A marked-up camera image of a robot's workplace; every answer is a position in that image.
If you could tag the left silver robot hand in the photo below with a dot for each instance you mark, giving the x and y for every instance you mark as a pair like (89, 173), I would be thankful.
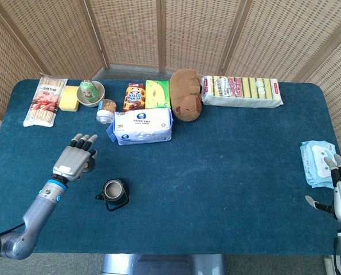
(71, 160)

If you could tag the black teapot lid orange knob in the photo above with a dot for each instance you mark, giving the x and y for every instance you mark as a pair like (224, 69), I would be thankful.
(89, 168)

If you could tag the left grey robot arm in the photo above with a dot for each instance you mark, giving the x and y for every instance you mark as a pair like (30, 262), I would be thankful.
(41, 209)

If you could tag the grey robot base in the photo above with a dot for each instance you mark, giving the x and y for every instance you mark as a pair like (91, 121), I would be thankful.
(158, 265)

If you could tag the clear jar white lid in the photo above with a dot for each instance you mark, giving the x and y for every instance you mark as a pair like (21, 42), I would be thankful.
(104, 114)

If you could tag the black cast iron teapot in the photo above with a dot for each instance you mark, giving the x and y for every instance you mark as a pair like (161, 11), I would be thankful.
(116, 205)

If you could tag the light blue wet wipes pack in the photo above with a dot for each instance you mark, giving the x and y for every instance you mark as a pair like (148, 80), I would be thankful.
(313, 160)

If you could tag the yellow sponge block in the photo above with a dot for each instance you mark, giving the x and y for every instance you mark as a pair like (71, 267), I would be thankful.
(68, 98)

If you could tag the bamboo skewers pack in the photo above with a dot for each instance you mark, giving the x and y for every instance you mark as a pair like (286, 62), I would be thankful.
(44, 103)

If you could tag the green nesting doll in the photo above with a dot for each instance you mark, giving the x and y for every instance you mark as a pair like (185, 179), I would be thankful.
(88, 91)

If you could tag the white ceramic bowl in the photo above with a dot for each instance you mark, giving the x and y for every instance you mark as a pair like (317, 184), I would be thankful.
(100, 91)

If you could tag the blue white tissue pack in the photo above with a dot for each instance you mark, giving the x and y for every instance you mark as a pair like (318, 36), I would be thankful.
(143, 126)

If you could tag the Hello Panda biscuit box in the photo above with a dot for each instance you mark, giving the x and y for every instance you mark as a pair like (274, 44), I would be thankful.
(134, 97)

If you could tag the green tissue box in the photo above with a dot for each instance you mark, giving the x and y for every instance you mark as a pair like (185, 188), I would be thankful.
(157, 93)

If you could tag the brown capybara plush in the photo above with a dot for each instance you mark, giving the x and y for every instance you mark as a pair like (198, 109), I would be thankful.
(184, 97)

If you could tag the blue tablecloth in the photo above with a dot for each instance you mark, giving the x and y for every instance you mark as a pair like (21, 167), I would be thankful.
(201, 172)

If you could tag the woven bamboo folding screen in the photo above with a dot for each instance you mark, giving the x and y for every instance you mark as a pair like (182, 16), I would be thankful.
(130, 28)

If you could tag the yellow sponge multipack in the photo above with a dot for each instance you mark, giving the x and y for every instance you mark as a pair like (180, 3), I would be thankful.
(239, 91)

